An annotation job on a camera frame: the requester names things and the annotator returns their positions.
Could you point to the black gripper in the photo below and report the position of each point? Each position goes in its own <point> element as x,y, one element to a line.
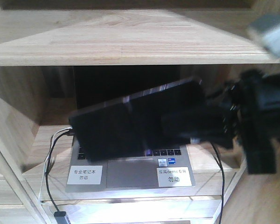
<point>250,110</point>

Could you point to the grey usb hub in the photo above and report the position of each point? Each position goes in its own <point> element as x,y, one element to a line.
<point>61,217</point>

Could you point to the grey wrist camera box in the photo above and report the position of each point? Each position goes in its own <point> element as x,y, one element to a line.
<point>265,31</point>

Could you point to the wooden shelf cabinet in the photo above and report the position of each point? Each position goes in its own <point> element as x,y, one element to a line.
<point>207,37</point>

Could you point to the silver laptop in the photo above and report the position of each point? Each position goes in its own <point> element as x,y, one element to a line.
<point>160,168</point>

